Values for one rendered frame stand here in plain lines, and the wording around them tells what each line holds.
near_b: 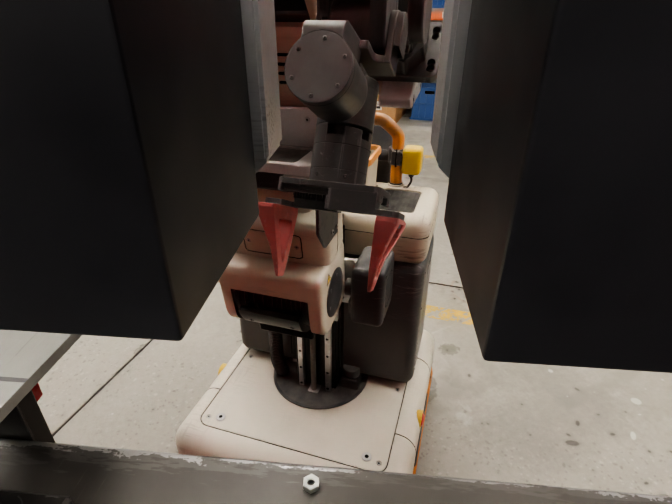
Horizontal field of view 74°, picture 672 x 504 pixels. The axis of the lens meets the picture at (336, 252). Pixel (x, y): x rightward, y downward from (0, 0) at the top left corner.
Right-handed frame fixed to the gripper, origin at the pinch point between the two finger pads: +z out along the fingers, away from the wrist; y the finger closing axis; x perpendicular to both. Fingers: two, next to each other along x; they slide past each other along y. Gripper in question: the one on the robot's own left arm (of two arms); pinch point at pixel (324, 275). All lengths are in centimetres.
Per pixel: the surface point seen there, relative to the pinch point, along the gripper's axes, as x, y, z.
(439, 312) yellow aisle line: 168, 8, 27
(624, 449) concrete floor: 117, 72, 52
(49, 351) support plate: -15.9, -16.6, 7.7
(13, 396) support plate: -19.6, -15.3, 9.7
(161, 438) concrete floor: 81, -71, 71
